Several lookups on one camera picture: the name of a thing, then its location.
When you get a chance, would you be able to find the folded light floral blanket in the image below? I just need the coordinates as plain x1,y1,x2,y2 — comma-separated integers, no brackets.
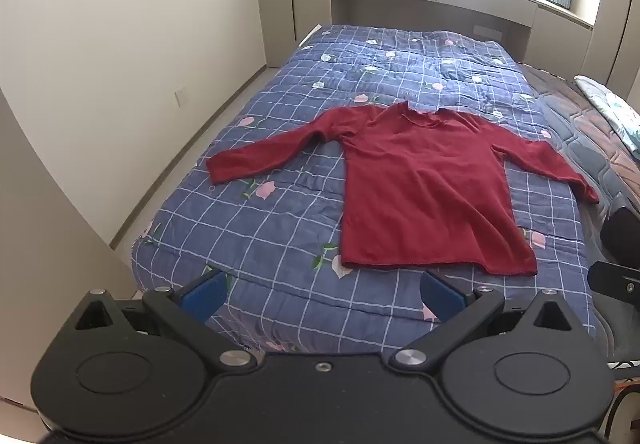
574,74,640,150

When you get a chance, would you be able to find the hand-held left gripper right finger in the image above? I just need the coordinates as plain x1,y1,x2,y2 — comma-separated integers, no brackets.
389,270,572,371

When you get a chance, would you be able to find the red long-sleeved shirt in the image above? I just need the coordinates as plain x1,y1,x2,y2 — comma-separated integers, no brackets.
206,101,600,277

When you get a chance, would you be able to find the beige cabinet with key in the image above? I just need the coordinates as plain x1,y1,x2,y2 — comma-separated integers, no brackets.
0,89,132,407

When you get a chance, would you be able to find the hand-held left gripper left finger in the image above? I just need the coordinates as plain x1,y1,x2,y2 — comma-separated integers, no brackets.
74,269,255,371

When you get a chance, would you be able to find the grey quilted mattress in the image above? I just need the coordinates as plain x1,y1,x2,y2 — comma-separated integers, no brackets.
520,61,640,305

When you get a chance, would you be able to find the blue checked floral quilt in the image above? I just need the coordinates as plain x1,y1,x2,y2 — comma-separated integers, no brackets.
129,23,598,357

